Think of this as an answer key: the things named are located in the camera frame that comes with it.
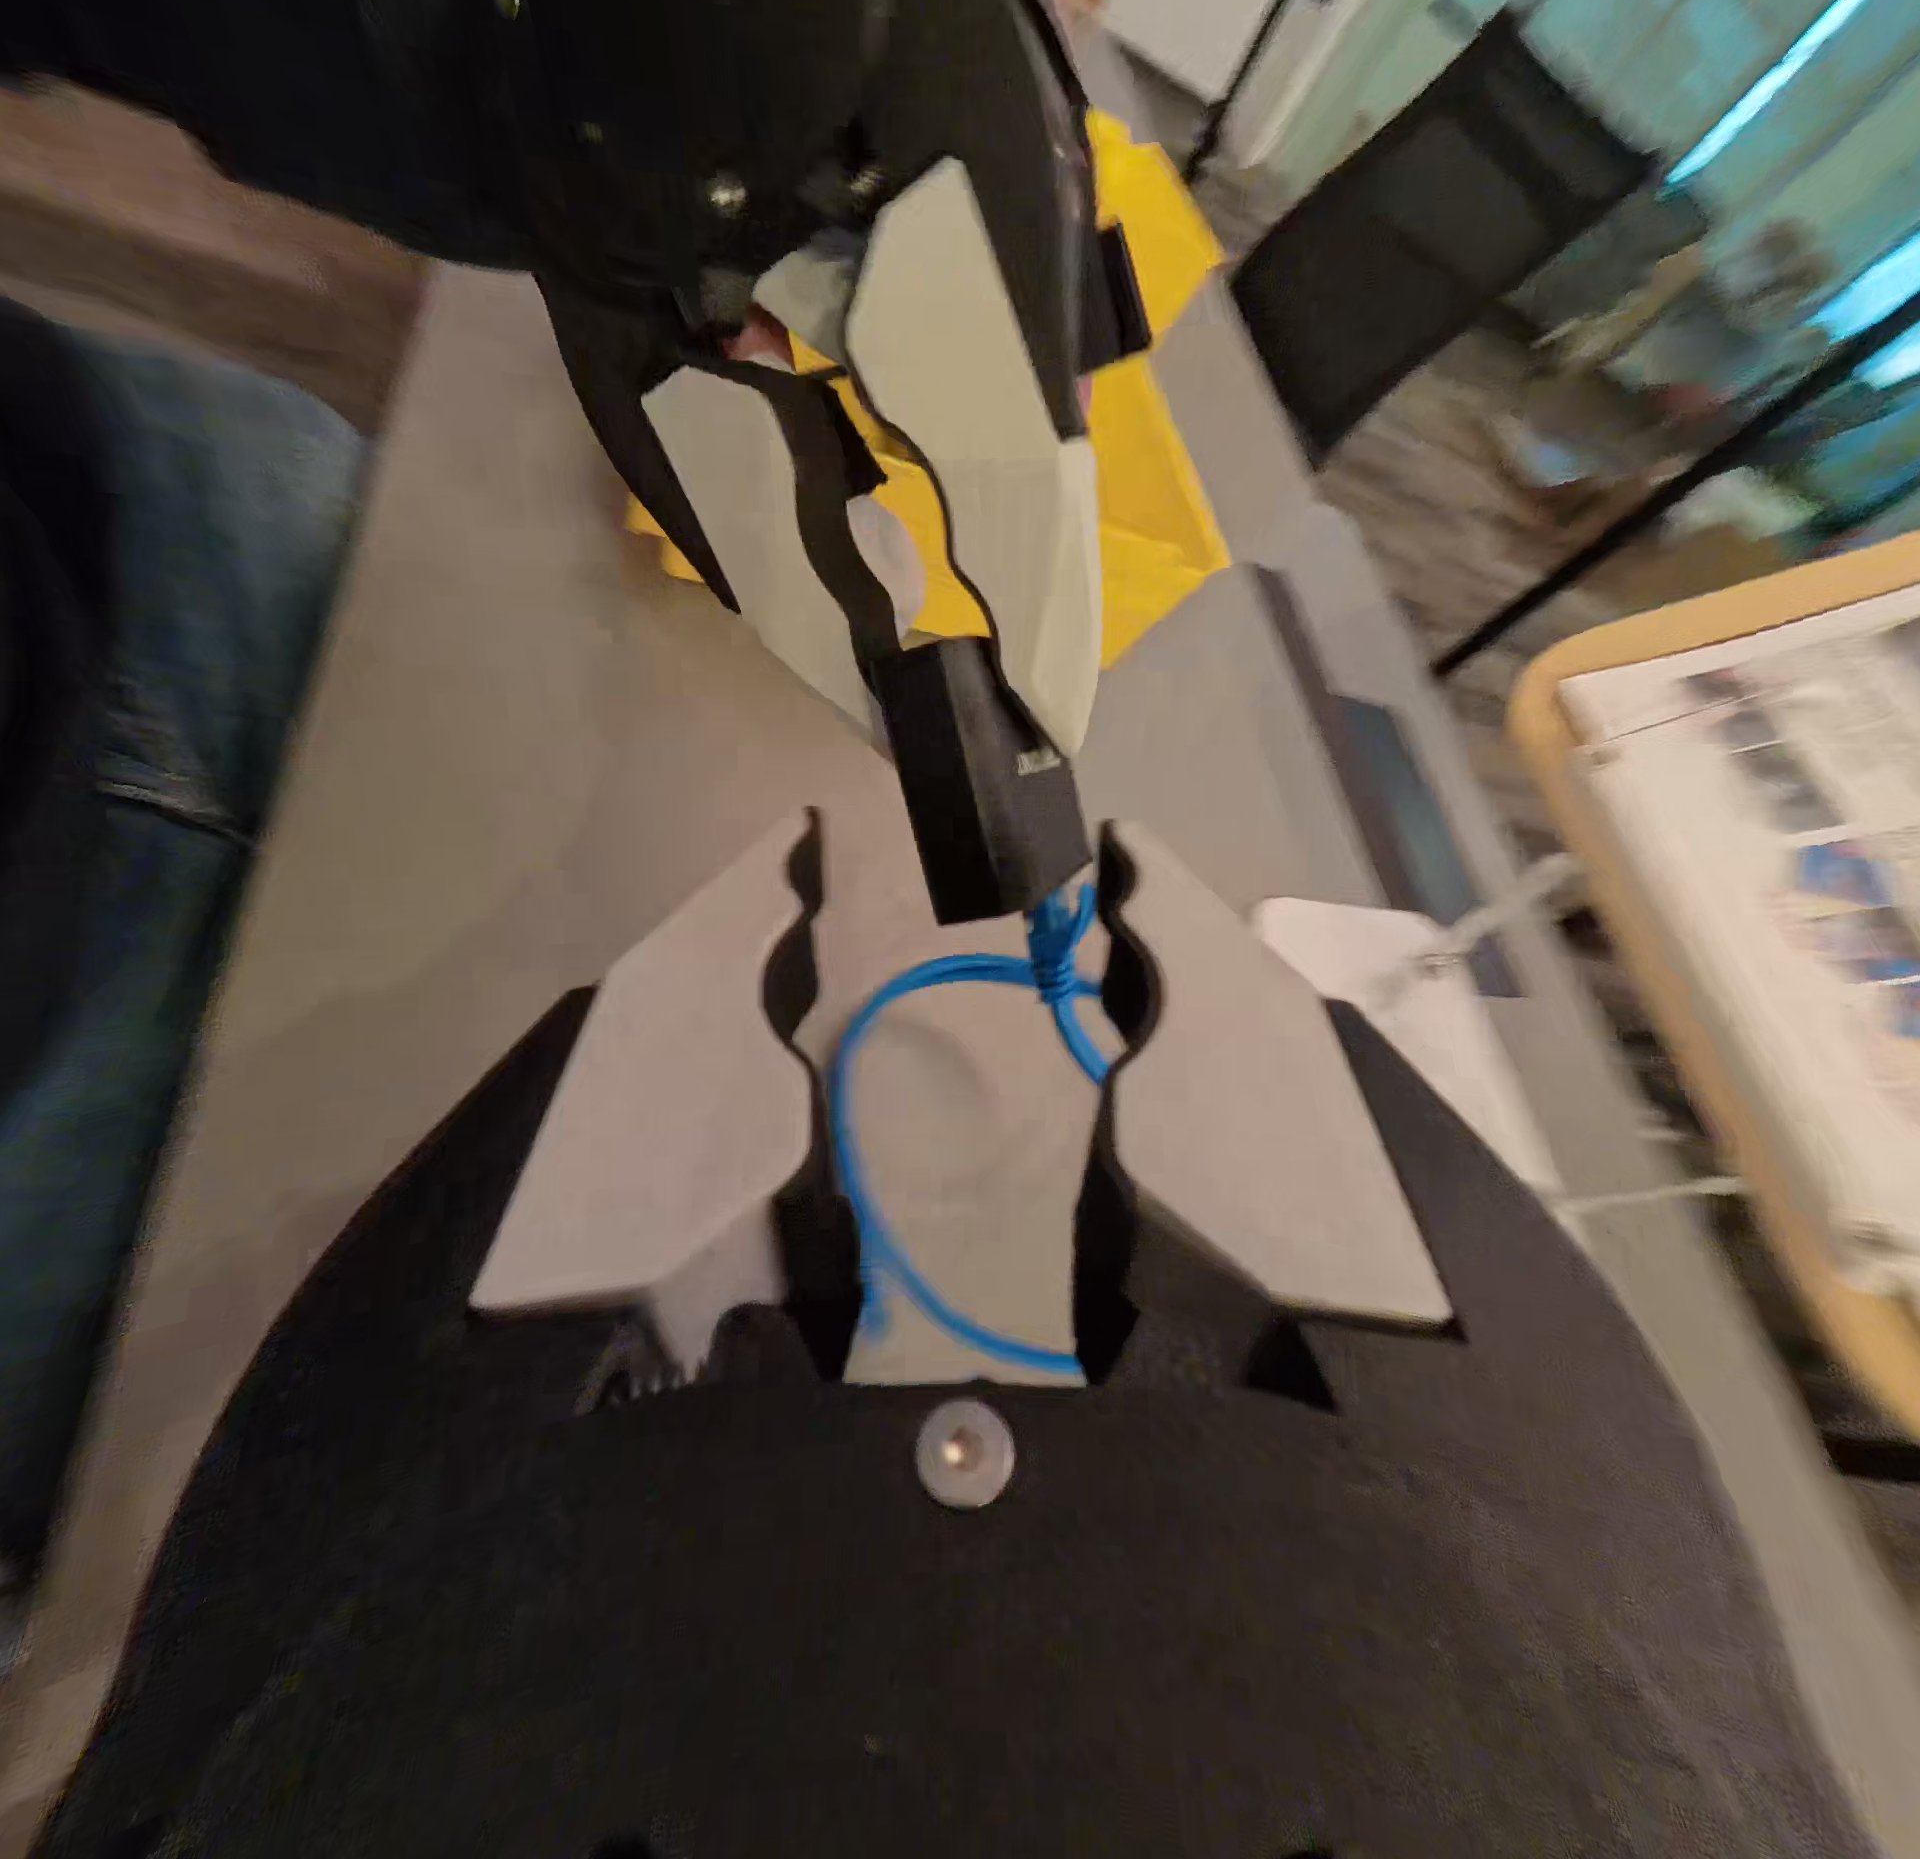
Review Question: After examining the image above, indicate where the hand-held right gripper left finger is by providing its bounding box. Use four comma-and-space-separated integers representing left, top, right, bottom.
467, 806, 871, 1384

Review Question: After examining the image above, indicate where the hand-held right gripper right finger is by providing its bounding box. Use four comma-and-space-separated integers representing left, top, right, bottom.
1074, 822, 1458, 1384

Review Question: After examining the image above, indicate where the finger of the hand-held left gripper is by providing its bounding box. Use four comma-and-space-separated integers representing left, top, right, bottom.
749, 157, 1107, 762
641, 361, 905, 752

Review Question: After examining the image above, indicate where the yellow plastic bin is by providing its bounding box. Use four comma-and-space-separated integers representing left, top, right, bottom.
622, 109, 1236, 672

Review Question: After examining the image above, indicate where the blue ethernet cable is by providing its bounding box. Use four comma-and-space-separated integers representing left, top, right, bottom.
827, 884, 1121, 1370

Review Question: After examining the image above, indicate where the black ethernet adapter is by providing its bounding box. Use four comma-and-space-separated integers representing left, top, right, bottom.
865, 642, 1091, 926

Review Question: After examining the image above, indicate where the white box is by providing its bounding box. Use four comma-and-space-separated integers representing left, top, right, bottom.
1248, 896, 1565, 1194

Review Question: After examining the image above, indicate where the black light stand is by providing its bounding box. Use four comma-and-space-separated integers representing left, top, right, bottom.
1181, 0, 1369, 189

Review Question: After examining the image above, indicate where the black fabric chair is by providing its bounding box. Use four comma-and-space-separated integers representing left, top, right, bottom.
1225, 13, 1716, 471

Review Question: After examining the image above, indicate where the wooden framed tray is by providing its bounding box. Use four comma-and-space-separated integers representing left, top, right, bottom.
1504, 533, 1920, 1444

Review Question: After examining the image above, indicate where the person's leg in jeans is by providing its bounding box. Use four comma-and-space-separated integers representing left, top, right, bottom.
0, 301, 372, 1598

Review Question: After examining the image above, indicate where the black stand pole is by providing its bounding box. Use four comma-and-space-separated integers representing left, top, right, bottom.
1428, 297, 1920, 680

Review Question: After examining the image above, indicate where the white cable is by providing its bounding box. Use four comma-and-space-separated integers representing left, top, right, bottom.
1410, 852, 1595, 980

